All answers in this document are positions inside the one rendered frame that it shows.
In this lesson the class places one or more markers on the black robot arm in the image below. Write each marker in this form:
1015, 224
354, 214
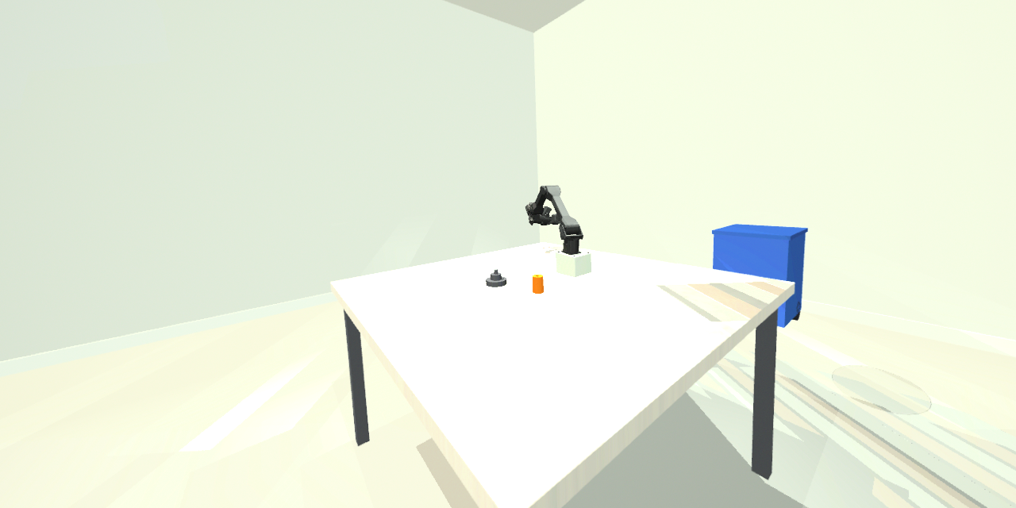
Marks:
568, 225

